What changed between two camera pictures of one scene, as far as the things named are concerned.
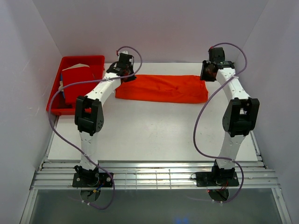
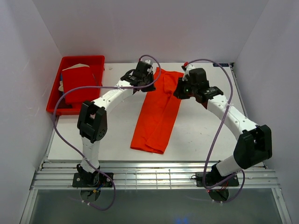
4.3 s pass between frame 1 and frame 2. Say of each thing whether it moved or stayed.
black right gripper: moved
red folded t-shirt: stayed
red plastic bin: stayed
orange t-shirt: moved
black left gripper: moved
